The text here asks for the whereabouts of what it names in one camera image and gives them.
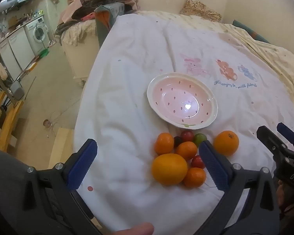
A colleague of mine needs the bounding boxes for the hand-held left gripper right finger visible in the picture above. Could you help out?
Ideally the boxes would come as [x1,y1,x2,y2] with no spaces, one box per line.
[193,140,281,235]

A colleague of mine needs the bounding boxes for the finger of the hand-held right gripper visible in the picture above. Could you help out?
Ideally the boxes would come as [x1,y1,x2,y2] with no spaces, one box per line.
[277,122,294,153]
[257,125,289,157]

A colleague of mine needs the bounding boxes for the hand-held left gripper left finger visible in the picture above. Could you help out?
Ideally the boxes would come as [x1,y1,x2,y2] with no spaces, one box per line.
[17,138,103,235]

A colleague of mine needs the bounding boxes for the small tangerine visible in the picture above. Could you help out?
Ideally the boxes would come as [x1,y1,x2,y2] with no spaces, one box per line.
[174,141,198,161]
[154,132,174,155]
[183,167,207,188]

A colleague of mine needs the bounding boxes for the medium orange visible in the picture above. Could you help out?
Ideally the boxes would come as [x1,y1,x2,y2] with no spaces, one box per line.
[213,130,240,156]

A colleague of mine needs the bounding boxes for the large orange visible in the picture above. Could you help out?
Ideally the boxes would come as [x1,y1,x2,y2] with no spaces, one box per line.
[151,153,188,186]

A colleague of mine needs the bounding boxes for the pink seed-print plate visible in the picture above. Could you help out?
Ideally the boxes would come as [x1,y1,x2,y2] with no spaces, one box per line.
[147,72,218,130]

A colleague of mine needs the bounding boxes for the person's left hand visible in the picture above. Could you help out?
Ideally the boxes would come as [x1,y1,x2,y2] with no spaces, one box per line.
[110,222,154,235]

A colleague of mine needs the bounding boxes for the red cherry tomato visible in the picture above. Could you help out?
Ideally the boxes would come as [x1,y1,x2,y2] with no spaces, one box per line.
[181,130,195,142]
[191,155,206,169]

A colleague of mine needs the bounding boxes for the green cherry tomato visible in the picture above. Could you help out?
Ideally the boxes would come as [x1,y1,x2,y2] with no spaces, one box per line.
[193,133,207,147]

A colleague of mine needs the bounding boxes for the white bear-print blanket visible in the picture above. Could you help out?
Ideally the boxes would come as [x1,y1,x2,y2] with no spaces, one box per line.
[73,13,294,235]

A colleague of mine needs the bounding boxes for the person's grey pants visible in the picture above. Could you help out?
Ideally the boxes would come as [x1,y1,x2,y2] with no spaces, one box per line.
[0,147,32,235]

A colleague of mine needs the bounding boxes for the beige floral quilt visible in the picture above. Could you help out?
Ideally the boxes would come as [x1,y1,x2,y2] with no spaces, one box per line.
[135,10,294,101]

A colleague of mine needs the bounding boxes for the teal cushion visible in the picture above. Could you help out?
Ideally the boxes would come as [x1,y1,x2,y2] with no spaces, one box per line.
[232,20,270,44]

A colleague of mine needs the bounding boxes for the white cot with floral cover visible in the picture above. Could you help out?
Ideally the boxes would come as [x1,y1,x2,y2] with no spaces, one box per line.
[55,20,101,87]

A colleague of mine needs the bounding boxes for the white kitchen cabinets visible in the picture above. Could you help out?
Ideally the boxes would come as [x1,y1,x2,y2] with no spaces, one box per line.
[0,26,36,75]

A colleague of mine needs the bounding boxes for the white washing machine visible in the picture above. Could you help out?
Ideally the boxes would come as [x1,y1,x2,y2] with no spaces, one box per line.
[23,15,51,53]

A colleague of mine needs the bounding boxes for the floral pillow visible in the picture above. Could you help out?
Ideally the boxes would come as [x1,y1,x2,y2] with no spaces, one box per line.
[180,0,222,22]

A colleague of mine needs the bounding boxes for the grey orange cushion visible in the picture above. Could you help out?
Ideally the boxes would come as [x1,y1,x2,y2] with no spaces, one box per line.
[94,2,125,52]

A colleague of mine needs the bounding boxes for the pink cloth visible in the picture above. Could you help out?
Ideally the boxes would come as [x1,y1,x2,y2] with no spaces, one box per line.
[59,0,138,24]

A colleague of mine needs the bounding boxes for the dark camouflage jacket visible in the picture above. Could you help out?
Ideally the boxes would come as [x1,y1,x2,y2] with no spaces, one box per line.
[71,0,118,20]

